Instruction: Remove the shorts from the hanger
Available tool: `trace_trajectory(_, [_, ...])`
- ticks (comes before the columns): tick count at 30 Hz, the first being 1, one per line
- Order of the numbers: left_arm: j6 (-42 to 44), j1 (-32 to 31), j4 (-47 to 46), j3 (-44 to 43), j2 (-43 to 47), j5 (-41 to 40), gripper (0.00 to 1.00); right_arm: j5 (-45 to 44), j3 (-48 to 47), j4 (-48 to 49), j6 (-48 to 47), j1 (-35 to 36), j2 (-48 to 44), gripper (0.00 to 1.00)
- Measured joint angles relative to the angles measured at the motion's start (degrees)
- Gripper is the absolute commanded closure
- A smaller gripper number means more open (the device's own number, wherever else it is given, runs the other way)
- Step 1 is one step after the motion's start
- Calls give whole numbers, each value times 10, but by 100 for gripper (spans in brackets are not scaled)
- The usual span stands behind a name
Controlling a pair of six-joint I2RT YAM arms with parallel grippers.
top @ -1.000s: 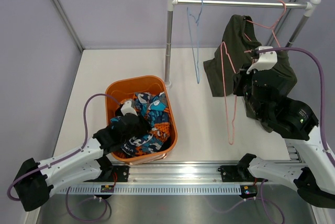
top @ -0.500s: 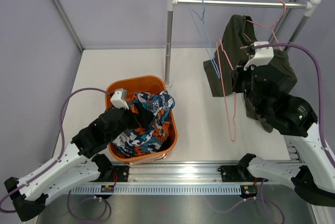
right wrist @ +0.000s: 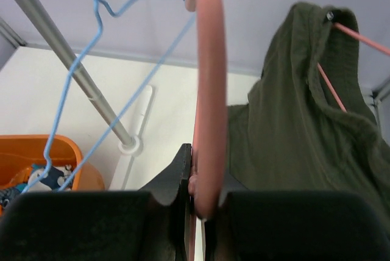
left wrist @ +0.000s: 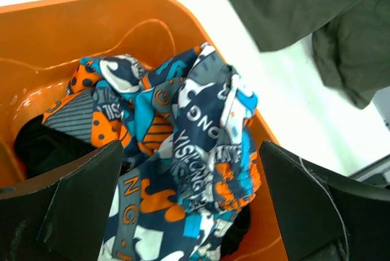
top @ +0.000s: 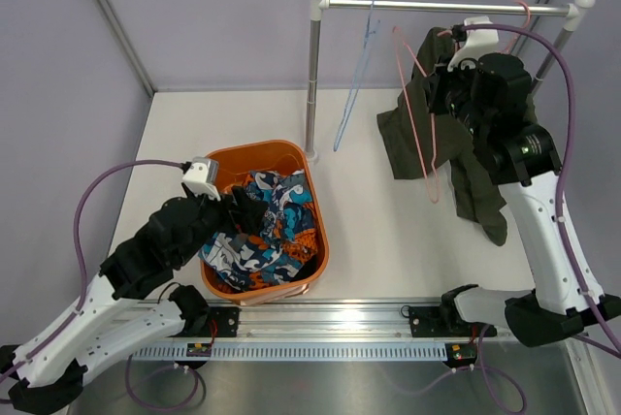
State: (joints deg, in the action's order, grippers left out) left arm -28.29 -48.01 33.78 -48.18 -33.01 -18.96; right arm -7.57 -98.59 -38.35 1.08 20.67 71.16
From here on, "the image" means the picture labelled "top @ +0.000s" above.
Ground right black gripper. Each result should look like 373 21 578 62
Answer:
422 51 490 141

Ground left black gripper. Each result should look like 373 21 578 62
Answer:
175 185 268 268

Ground patterned blue orange shorts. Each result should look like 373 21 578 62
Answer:
198 170 318 293

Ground dark green shorts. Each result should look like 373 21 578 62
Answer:
376 27 507 246

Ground pink wire hanger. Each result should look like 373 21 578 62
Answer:
391 24 441 204
503 0 532 53

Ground blue wire hanger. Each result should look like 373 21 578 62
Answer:
333 0 380 152

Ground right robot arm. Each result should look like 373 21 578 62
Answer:
424 52 620 347

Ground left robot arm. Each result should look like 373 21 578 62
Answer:
1 186 268 414

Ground orange plastic basket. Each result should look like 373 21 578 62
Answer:
199 140 329 305

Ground metal clothes rack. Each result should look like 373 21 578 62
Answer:
303 0 596 162

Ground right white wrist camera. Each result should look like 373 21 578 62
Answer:
447 16 499 72

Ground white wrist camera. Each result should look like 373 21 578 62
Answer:
181 157 220 202
447 16 499 72

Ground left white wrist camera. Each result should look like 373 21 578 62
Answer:
181 157 220 202

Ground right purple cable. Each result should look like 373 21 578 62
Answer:
489 23 621 358

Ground purple cable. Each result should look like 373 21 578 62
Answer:
0 158 188 382
489 23 621 358

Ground white slotted cable duct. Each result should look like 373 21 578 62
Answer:
133 341 448 362

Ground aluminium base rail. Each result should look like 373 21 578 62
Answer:
111 301 593 342

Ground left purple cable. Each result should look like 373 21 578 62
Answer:
0 158 188 382

